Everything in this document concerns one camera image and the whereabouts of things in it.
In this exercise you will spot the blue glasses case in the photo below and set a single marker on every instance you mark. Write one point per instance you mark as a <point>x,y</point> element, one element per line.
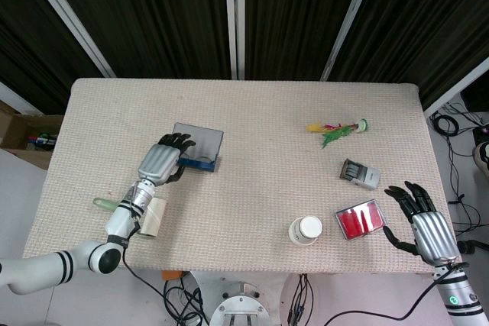
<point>206,139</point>

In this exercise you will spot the white black shoe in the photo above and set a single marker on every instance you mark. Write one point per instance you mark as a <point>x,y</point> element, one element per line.
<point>482,158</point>

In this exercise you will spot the green yellow feather shuttlecock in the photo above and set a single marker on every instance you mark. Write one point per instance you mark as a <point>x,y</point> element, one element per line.
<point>338,133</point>

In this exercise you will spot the black pleated curtain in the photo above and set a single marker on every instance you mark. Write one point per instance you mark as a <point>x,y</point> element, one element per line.
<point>290,17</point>
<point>431,17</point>
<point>153,17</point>
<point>30,36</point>

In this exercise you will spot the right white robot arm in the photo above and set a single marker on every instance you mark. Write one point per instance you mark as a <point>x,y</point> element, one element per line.
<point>458,297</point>

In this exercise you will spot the brown cardboard box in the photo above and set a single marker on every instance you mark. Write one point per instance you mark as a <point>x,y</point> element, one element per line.
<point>15,131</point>

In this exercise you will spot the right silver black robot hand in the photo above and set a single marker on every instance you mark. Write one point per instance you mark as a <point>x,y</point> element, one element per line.
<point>435,234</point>

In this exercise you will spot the beige waffle tablecloth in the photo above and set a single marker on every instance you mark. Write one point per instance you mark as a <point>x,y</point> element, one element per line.
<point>248,173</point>

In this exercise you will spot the red ink pad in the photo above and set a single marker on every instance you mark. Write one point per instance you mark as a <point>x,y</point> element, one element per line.
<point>359,221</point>

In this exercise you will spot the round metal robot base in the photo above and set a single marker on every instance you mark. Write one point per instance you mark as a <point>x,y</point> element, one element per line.
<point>240,306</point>

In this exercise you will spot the orange plastic part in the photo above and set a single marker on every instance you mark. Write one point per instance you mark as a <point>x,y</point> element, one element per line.
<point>170,275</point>

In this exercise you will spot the white paper cup stack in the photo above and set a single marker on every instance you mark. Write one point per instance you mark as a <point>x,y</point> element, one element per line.
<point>307,227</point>

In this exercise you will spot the grey date stamp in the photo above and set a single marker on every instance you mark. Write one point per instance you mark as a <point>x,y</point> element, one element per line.
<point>366,179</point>

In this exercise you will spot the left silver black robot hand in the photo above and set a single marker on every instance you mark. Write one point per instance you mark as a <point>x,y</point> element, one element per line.
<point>156,162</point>

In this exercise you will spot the white frame post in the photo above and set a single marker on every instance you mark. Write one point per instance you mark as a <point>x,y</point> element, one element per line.
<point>349,20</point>
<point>65,13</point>
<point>234,17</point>
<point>17,96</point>
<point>458,83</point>

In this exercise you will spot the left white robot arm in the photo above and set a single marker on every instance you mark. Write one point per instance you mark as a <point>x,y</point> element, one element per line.
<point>118,219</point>

